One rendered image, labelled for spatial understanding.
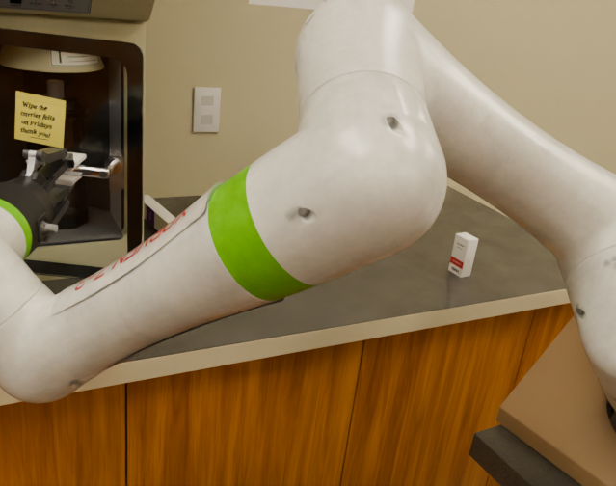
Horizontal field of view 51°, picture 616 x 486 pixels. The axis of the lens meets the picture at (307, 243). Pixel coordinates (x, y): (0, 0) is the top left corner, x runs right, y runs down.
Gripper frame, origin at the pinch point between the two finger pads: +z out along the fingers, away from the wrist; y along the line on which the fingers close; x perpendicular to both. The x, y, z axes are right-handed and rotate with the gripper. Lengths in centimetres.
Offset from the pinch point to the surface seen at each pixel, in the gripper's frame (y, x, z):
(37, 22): 19.6, 8.4, 11.8
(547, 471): -26, -72, -27
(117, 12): 22.3, -3.7, 13.6
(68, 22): 19.8, 4.2, 13.9
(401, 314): -26, -57, 12
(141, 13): 22.3, -7.0, 15.4
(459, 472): -76, -82, 27
